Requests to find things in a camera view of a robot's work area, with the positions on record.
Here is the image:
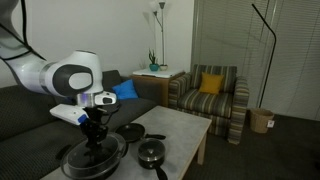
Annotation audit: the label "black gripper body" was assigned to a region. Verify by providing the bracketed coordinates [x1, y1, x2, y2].
[79, 106, 110, 140]

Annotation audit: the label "large black pot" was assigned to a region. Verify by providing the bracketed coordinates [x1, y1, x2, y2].
[60, 131, 128, 180]

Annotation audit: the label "small glass lid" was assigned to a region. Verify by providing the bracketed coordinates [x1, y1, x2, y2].
[137, 138, 166, 162]

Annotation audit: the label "teal plant pot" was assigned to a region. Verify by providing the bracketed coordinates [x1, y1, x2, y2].
[148, 63, 160, 73]

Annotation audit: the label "black frying pan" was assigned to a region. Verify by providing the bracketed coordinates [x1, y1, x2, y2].
[115, 122, 167, 144]

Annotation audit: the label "blue throw pillow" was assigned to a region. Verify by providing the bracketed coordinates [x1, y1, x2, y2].
[111, 79, 139, 101]

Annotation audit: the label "small black saucepan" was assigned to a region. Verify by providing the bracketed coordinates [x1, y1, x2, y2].
[137, 138, 169, 180]

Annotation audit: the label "dark grey fabric sofa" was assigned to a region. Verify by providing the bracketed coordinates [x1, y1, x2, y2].
[0, 69, 164, 180]

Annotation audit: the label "wooden side table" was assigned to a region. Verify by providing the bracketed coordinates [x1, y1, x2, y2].
[129, 71, 186, 108]

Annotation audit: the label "white flat board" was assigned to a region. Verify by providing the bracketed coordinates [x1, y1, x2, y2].
[132, 68, 186, 79]

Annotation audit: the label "grey top coffee table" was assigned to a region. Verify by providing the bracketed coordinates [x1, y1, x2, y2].
[39, 105, 213, 180]

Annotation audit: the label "green potted plant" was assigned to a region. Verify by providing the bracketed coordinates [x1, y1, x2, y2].
[148, 49, 158, 65]

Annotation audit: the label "white floor lamp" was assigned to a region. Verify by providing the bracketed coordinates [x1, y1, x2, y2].
[148, 0, 168, 67]

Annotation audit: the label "striped armchair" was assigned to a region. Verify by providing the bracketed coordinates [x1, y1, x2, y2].
[167, 64, 250, 146]

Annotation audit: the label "yellow cushion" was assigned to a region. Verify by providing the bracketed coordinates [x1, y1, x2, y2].
[198, 72, 225, 96]

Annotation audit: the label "wicker waste basket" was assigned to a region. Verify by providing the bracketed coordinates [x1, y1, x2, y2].
[249, 107, 276, 135]

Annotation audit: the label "black bent floor lamp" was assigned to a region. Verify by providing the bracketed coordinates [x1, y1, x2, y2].
[251, 3, 277, 109]

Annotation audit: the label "grey window blinds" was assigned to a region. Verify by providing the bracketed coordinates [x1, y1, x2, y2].
[190, 0, 320, 122]

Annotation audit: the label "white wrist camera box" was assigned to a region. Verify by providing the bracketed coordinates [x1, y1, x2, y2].
[49, 103, 91, 127]

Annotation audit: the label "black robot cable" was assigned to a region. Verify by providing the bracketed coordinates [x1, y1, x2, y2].
[0, 0, 48, 62]

